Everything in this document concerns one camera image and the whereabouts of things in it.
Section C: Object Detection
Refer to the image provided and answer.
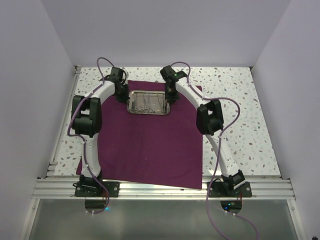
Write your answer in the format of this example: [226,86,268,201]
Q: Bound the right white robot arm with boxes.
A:
[160,65,246,197]

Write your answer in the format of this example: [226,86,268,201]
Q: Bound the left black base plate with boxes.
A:
[72,179,120,198]

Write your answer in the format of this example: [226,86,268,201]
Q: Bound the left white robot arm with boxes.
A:
[67,67,129,197]

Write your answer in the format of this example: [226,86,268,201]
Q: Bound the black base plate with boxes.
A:
[72,179,120,198]
[206,178,253,198]

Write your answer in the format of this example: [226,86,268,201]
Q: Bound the steel pointed tweezers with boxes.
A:
[157,93,164,109]

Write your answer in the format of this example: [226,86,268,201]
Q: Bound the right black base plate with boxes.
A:
[206,178,253,198]

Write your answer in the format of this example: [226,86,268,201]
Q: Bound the steel instrument tray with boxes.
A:
[127,90,171,116]

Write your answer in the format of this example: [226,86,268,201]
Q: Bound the aluminium rail frame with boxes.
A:
[19,65,301,240]

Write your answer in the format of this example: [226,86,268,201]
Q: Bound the steel scissors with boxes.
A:
[132,93,145,114]

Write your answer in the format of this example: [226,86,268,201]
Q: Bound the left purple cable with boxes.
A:
[67,56,125,216]

